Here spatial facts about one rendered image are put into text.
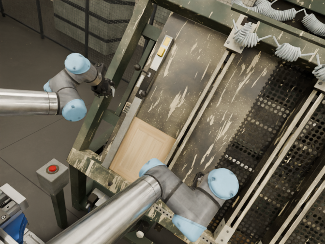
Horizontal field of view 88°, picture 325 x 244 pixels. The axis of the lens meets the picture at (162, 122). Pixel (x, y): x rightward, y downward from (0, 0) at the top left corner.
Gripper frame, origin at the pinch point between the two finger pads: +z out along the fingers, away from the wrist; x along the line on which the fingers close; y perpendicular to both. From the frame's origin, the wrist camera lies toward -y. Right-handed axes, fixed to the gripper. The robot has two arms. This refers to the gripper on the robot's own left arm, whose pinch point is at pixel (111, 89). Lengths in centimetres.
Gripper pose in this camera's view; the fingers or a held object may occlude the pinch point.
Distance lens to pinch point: 101.1
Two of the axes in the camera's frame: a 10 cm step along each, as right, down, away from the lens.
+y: 0.9, 9.8, -1.7
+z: 1.0, 1.6, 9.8
